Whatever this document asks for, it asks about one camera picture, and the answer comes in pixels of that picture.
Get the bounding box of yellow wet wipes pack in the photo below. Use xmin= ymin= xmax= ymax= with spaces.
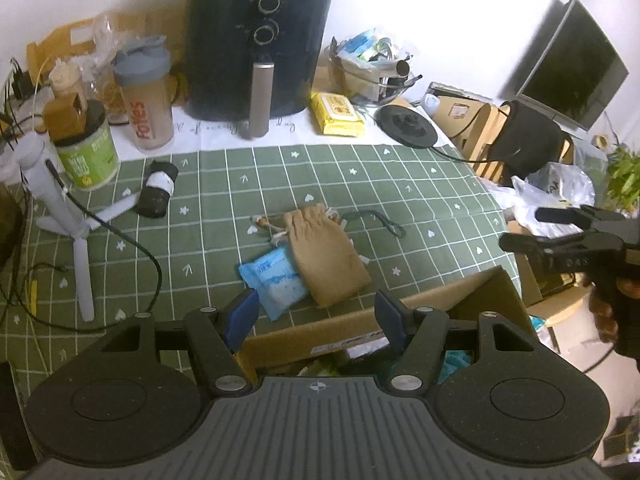
xmin=310 ymin=91 xmax=367 ymax=137

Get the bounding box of person's right hand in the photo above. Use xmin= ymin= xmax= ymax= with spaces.
xmin=589 ymin=280 xmax=623 ymax=343

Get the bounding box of tan drawstring pouch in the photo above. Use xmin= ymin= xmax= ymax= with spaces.
xmin=250 ymin=203 xmax=372 ymax=309

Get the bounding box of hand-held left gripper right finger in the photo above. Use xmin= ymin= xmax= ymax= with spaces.
xmin=374 ymin=289 xmax=541 ymax=397

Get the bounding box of green potted plant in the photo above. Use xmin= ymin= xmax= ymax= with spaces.
xmin=605 ymin=145 xmax=640 ymax=211

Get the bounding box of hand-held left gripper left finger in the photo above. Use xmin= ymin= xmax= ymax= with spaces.
xmin=95 ymin=287 xmax=261 ymax=397

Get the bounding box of blue packet in bowl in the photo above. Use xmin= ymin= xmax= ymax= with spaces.
xmin=345 ymin=30 xmax=382 ymax=61

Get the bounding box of teal yarn pompom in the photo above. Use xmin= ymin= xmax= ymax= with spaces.
xmin=440 ymin=350 xmax=476 ymax=381

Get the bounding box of computer monitor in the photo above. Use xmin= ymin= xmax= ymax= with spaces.
xmin=515 ymin=0 xmax=630 ymax=131

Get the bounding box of grey lidded shaker bottle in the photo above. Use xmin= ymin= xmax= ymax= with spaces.
xmin=111 ymin=35 xmax=176 ymax=153

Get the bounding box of cardboard box with flaps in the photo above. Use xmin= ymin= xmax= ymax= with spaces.
xmin=515 ymin=220 xmax=591 ymax=322

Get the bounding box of pale green packet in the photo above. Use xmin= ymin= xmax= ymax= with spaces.
xmin=299 ymin=359 xmax=342 ymax=377

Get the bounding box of dark cord loop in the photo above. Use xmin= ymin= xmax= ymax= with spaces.
xmin=342 ymin=208 xmax=407 ymax=238

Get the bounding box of small labelled parcel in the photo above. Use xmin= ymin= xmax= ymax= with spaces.
xmin=429 ymin=82 xmax=482 ymax=122

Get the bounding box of blue tissue pack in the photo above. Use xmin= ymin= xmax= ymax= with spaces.
xmin=237 ymin=247 xmax=310 ymax=321

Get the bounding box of black plug adapter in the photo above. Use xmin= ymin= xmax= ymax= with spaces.
xmin=11 ymin=57 xmax=32 ymax=100

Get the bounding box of black kettle base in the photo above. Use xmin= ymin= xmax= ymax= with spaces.
xmin=375 ymin=104 xmax=438 ymax=148

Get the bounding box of dark bulky object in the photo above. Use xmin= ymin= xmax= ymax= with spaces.
xmin=0 ymin=180 xmax=31 ymax=271

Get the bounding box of black roll with white label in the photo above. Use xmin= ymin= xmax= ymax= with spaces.
xmin=136 ymin=160 xmax=180 ymax=218

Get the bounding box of brown paper bag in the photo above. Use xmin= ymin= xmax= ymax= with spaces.
xmin=26 ymin=10 xmax=166 ymax=91

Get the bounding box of brown small bottle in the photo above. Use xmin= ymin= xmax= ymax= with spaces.
xmin=42 ymin=94 xmax=90 ymax=143

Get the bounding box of green checked tablecloth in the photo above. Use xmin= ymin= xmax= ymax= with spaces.
xmin=0 ymin=105 xmax=523 ymax=471

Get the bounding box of glass bowl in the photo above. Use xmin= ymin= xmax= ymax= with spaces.
xmin=327 ymin=42 xmax=418 ymax=106

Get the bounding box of white plastic bag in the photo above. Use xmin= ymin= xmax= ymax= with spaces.
xmin=510 ymin=162 xmax=596 ymax=238

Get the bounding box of black kettle base cable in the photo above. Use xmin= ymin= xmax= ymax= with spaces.
xmin=430 ymin=101 xmax=521 ymax=163

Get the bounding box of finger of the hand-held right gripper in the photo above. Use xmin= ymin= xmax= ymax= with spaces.
xmin=499 ymin=231 xmax=627 ymax=274
xmin=534 ymin=204 xmax=627 ymax=229

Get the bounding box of green labelled jar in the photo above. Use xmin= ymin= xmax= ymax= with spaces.
xmin=52 ymin=102 xmax=120 ymax=191

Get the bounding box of black air fryer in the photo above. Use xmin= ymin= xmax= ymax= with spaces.
xmin=184 ymin=0 xmax=335 ymax=138

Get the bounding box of white tripod stand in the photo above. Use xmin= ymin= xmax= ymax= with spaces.
xmin=10 ymin=132 xmax=143 ymax=322

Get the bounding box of wooden chair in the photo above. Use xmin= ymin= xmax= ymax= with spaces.
xmin=432 ymin=100 xmax=576 ymax=181

